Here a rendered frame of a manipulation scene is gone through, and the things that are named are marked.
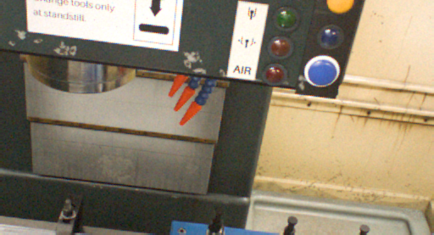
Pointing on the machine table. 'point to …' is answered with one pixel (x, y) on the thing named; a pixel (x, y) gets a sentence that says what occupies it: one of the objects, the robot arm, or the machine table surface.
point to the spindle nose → (78, 75)
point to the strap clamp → (71, 215)
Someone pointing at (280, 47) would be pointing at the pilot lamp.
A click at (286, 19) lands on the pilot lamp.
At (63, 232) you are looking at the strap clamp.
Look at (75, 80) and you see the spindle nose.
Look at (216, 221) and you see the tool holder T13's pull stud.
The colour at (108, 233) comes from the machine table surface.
